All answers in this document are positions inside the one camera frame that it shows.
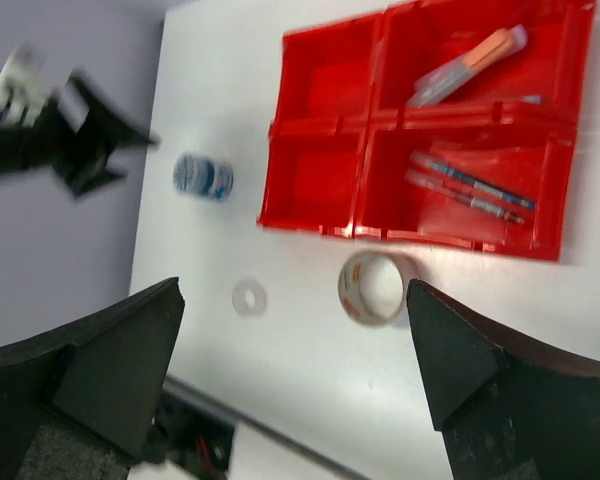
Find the large grey tape roll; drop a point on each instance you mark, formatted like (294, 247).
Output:
(372, 288)

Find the red four-compartment bin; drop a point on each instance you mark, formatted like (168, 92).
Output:
(342, 136)

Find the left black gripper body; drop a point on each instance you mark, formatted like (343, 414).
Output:
(15, 135)

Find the red pen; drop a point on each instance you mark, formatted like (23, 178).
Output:
(431, 183)

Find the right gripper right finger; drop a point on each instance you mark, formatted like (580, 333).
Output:
(507, 405)

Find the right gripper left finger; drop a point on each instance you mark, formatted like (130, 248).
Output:
(77, 402)

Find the blue pen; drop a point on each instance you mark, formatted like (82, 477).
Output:
(432, 163)

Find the orange cap highlighter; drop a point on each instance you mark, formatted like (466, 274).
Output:
(464, 68)

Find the small clear tape roll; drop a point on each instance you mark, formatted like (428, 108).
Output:
(249, 298)

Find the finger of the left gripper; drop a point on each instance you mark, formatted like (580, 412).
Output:
(87, 171)
(102, 124)

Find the blue patterned tape roll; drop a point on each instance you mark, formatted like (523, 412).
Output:
(203, 177)

